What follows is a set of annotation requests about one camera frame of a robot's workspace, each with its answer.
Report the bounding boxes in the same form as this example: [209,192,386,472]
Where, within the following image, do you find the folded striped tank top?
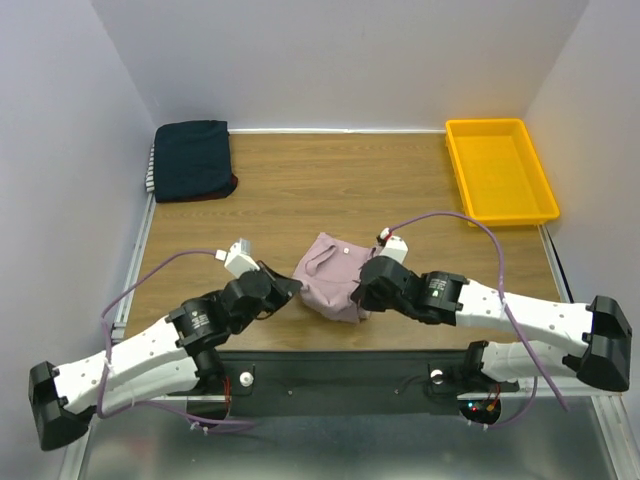
[144,144,155,193]

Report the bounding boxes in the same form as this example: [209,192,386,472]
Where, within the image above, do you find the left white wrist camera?
[214,238,260,278]

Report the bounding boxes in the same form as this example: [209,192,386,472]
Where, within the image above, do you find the purple cable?
[374,211,571,432]
[95,248,261,435]

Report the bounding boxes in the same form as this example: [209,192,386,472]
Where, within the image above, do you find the folded navy tank top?
[152,120,234,203]

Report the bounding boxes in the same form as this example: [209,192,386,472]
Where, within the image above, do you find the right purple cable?
[374,211,571,432]

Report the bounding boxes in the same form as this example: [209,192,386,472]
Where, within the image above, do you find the yellow plastic bin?
[445,118,560,227]

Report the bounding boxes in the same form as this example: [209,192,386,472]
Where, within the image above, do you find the folded dark red tank top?
[202,174,238,200]

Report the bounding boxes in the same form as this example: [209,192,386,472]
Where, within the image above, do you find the pink tank top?
[293,232,377,324]

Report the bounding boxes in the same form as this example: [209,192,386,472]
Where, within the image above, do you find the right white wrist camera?
[374,227,408,264]

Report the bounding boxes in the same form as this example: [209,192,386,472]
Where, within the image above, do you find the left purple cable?
[95,248,261,435]

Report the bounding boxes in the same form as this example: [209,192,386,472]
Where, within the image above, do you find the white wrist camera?
[214,238,260,278]
[374,227,408,264]

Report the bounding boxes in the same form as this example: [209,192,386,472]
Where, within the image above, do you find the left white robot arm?
[28,263,302,451]

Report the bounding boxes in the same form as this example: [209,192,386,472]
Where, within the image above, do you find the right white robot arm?
[351,256,632,392]

